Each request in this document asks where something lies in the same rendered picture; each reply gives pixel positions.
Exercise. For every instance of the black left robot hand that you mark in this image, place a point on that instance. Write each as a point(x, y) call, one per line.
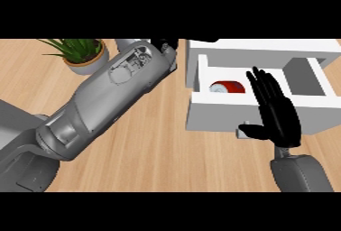
point(165, 43)

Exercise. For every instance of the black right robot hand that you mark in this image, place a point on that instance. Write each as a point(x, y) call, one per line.
point(276, 111)

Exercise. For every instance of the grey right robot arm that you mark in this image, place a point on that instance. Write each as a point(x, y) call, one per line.
point(299, 173)

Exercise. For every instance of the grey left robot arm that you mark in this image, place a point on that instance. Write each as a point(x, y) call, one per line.
point(102, 102)

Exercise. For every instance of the white drawer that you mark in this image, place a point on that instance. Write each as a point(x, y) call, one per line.
point(248, 102)

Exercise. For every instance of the red can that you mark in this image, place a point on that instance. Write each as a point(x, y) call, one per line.
point(227, 87)

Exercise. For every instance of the white cabinet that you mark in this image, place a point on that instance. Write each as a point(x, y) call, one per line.
point(265, 54)

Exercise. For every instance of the green potted plant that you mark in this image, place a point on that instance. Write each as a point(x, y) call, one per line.
point(81, 55)

